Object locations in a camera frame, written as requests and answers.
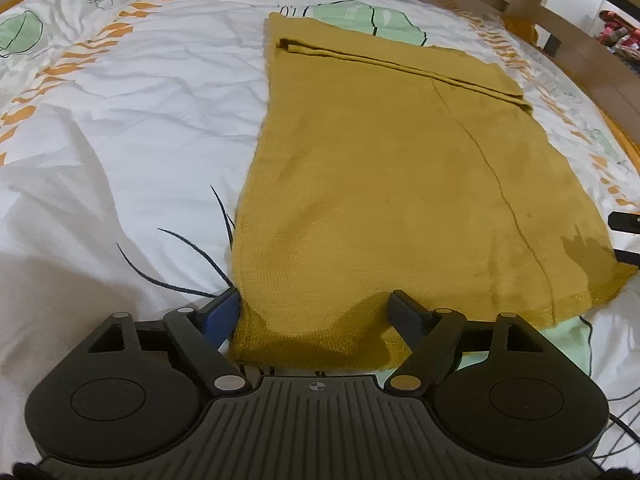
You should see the pink flower bunch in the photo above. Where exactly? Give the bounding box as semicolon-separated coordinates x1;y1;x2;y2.
597;10;640;63

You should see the yellow knit sweater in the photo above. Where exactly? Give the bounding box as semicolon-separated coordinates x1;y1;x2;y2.
227;12;639;374

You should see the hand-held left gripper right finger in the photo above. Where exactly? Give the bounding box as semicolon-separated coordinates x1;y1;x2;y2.
382;289;553;395

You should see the wooden bed frame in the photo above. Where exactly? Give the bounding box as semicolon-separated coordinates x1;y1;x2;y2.
0;0;640;81

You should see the black cable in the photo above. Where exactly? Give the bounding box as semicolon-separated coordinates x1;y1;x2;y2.
606;410;640;448

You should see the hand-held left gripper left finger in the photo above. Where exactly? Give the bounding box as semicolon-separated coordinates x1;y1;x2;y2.
80;287;252;395

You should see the white leaf-print duvet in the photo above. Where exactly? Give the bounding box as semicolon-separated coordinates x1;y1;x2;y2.
0;0;640;466

